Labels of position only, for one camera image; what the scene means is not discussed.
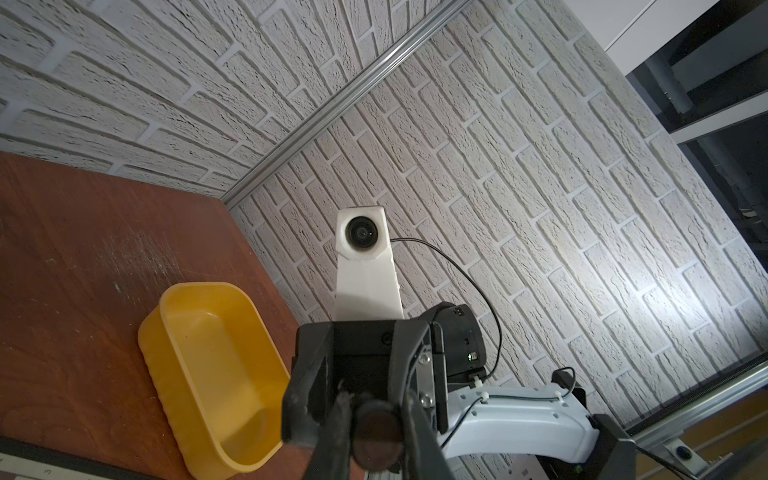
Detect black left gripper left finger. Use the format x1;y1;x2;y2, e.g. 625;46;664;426
303;392;353;480

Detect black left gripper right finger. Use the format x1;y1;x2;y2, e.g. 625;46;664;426
403;392;454;480

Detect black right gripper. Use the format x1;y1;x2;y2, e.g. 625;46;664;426
281;319;448;447

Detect black chess piece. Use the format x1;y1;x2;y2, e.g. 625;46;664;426
351;399;404;472

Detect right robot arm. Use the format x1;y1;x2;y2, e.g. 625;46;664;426
281;302;636;479

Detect folding chess board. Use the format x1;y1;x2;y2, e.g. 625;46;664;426
1;437;153;480

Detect yellow plastic bin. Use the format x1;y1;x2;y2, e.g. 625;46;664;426
138;282;290;479

